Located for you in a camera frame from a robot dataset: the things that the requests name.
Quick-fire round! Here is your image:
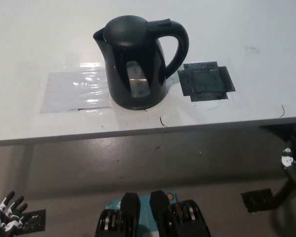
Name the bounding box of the clear plastic sheet taped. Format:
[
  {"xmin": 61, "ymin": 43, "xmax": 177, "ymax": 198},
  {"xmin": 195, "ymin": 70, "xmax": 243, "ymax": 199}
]
[{"xmin": 40, "ymin": 62, "xmax": 113, "ymax": 114}]

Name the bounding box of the black tape patch square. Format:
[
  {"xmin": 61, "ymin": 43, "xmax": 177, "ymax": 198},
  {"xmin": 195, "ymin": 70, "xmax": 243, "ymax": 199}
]
[{"xmin": 177, "ymin": 61, "xmax": 236, "ymax": 102}]

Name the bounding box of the black under-table bracket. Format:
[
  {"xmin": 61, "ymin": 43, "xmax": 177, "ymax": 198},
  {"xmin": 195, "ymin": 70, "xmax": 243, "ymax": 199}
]
[{"xmin": 260, "ymin": 122, "xmax": 296, "ymax": 144}]

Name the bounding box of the black floor tape patch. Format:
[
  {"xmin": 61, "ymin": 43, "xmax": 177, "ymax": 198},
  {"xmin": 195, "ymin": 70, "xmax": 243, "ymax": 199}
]
[
  {"xmin": 19, "ymin": 209, "xmax": 46, "ymax": 233},
  {"xmin": 241, "ymin": 188, "xmax": 274, "ymax": 213}
]

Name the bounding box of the black table leg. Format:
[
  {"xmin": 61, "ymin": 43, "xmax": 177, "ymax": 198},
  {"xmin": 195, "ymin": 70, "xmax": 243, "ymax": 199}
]
[{"xmin": 272, "ymin": 177, "xmax": 296, "ymax": 210}]

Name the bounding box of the black electric kettle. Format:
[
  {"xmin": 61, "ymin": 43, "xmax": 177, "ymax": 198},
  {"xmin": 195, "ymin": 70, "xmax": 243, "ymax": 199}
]
[{"xmin": 92, "ymin": 15, "xmax": 190, "ymax": 111}]

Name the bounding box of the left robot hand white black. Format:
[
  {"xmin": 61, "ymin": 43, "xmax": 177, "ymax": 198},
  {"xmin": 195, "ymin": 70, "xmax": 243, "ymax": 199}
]
[{"xmin": 0, "ymin": 191, "xmax": 28, "ymax": 234}]

